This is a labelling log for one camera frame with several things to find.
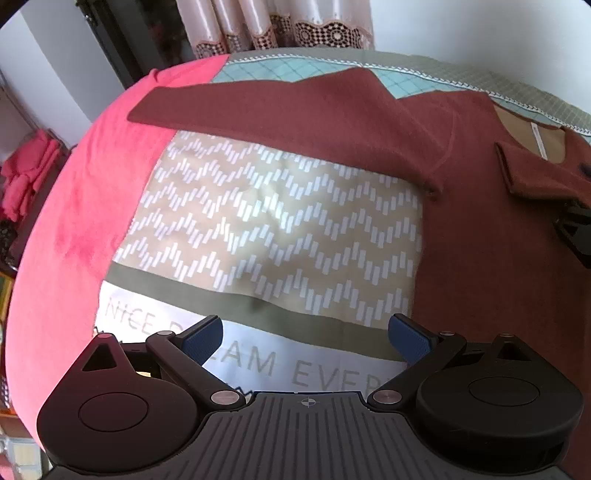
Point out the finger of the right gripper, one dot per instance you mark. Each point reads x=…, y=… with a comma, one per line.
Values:
x=573, y=226

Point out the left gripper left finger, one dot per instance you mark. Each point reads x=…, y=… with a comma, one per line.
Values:
x=182, y=357

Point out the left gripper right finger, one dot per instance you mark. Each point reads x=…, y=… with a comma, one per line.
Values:
x=425, y=353

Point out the maroon long sleeve sweater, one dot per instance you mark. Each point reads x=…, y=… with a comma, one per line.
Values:
x=491, y=259

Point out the pink clothes pile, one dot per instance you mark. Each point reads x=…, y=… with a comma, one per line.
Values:
x=24, y=173

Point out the patterned beige teal bedspread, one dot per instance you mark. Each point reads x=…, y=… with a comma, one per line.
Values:
x=305, y=260

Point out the pink bed sheet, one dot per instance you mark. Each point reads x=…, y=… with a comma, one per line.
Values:
x=82, y=222

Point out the pink lace curtain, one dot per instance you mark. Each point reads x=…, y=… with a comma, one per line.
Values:
x=228, y=26

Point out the dark window frame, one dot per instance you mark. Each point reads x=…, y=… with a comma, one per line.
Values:
x=137, y=36

